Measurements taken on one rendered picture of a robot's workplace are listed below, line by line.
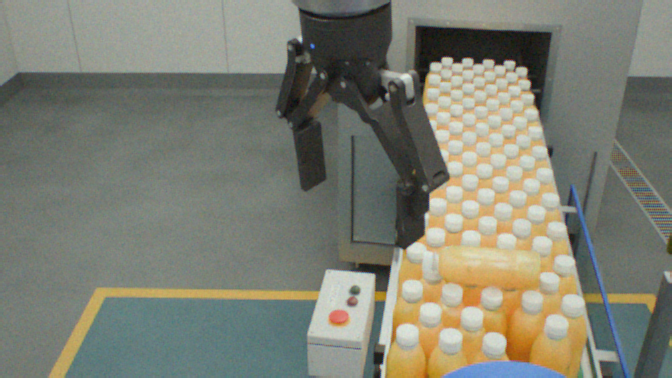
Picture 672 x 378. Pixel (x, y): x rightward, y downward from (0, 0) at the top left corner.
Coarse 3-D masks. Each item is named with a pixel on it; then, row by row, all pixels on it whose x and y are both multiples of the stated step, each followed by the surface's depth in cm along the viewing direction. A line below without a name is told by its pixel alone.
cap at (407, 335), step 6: (408, 324) 119; (402, 330) 118; (408, 330) 118; (414, 330) 118; (396, 336) 118; (402, 336) 116; (408, 336) 116; (414, 336) 116; (402, 342) 117; (408, 342) 116; (414, 342) 117
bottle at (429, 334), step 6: (420, 318) 124; (414, 324) 125; (420, 324) 124; (426, 324) 122; (432, 324) 122; (438, 324) 123; (420, 330) 123; (426, 330) 123; (432, 330) 123; (438, 330) 123; (420, 336) 123; (426, 336) 122; (432, 336) 122; (438, 336) 123; (420, 342) 123; (426, 342) 123; (432, 342) 122; (438, 342) 123; (426, 348) 123; (432, 348) 123; (426, 354) 123; (426, 360) 124; (426, 366) 125; (426, 372) 125
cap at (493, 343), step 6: (486, 336) 116; (492, 336) 116; (498, 336) 116; (486, 342) 115; (492, 342) 115; (498, 342) 115; (504, 342) 115; (486, 348) 115; (492, 348) 114; (498, 348) 114; (504, 348) 115; (498, 354) 115
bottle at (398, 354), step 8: (392, 344) 120; (400, 344) 118; (416, 344) 118; (392, 352) 119; (400, 352) 118; (408, 352) 117; (416, 352) 118; (424, 352) 120; (392, 360) 119; (400, 360) 117; (408, 360) 117; (416, 360) 118; (424, 360) 119; (392, 368) 119; (400, 368) 118; (408, 368) 117; (416, 368) 118; (424, 368) 120; (384, 376) 123; (392, 376) 119; (400, 376) 118; (408, 376) 118; (416, 376) 118; (424, 376) 121
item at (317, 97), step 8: (320, 72) 57; (328, 72) 57; (320, 80) 58; (328, 80) 57; (312, 88) 60; (320, 88) 59; (304, 96) 62; (312, 96) 61; (320, 96) 60; (328, 96) 62; (304, 104) 63; (312, 104) 62; (320, 104) 63; (296, 112) 64; (304, 112) 63; (312, 112) 64; (288, 120) 66; (296, 120) 65; (296, 128) 66
